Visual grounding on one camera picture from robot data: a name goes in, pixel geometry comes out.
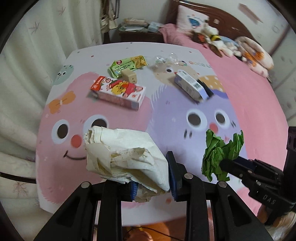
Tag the cream curtain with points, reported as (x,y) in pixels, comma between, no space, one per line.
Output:
(30,60)

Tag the clear plastic wrapper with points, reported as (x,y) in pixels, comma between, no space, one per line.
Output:
(171,59)

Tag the dark wooden headboard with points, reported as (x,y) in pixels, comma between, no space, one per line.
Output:
(227,24)

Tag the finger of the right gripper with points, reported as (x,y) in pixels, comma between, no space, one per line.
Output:
(239,167)

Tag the pile of plush toys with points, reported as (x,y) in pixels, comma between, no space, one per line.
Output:
(209,37)

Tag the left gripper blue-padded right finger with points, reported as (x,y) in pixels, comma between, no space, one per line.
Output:
(176,178)

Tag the stack of books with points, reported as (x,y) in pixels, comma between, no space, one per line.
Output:
(139,25)

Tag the hanging canvas bag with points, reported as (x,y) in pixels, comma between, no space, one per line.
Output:
(109,15)

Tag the small beige box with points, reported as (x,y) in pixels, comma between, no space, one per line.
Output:
(129,76)

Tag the folded patterned blanket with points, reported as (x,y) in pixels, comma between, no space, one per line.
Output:
(257,59)

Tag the white cartoon pillow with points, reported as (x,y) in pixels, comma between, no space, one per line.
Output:
(189,20)

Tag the green paper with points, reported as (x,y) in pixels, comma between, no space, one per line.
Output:
(216,151)

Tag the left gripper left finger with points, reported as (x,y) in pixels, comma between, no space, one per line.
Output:
(133,186)

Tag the green snack packet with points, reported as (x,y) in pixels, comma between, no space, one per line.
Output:
(132,63)

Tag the cream paper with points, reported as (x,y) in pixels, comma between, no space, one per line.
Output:
(123,156)

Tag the dark wooden nightstand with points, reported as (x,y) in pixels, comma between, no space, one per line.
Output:
(134,37)

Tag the white blue barcode box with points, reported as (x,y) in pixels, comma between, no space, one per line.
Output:
(196,89)

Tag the pink bed sheet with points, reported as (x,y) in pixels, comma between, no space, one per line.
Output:
(259,113)

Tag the red strawberry carton box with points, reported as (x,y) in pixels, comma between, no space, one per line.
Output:
(119,92)

